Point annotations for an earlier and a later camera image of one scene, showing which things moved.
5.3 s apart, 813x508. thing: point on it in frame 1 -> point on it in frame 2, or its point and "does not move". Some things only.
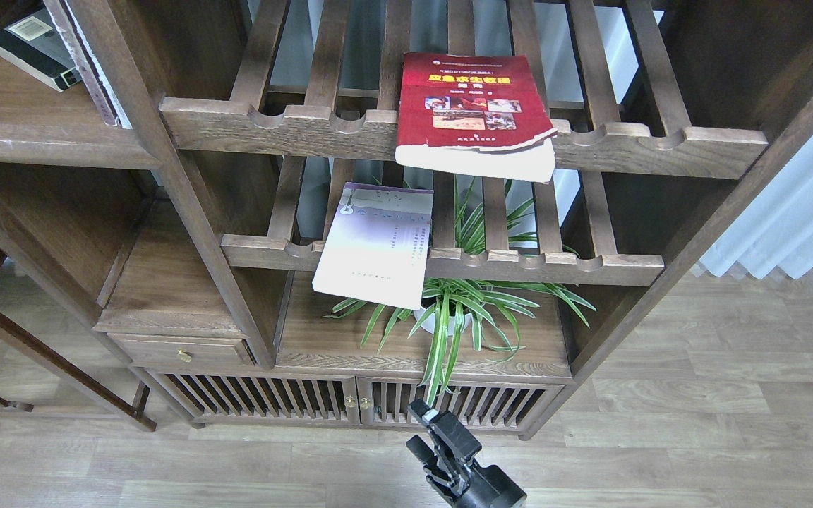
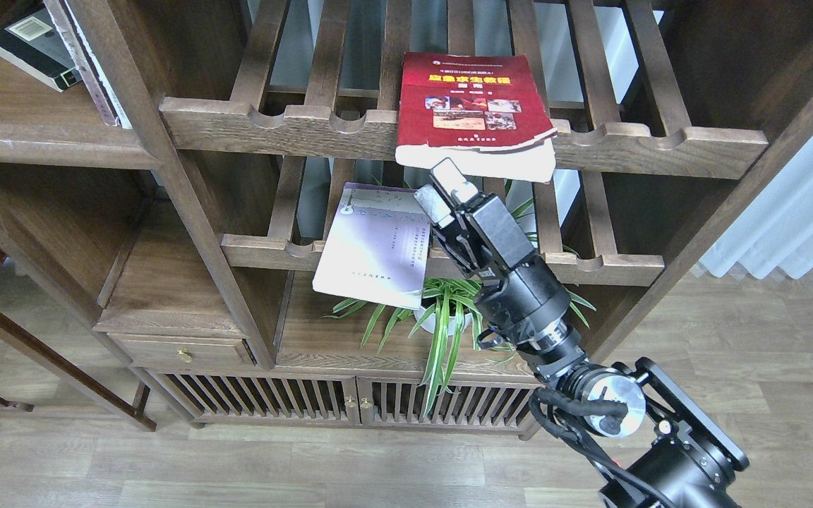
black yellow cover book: [37, 43] does not move
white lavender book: [377, 245] does not move
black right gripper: [486, 486] -> [529, 305]
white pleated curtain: [807, 221] does not move
